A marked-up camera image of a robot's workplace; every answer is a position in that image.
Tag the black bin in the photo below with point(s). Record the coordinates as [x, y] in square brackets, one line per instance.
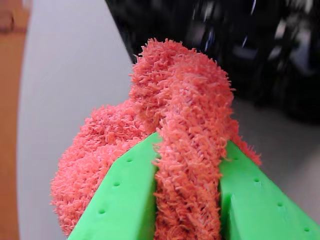
[250, 37]

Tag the orange fluffy sock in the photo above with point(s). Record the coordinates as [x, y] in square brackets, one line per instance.
[185, 112]

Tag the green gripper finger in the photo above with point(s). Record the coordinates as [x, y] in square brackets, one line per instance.
[255, 212]
[125, 200]

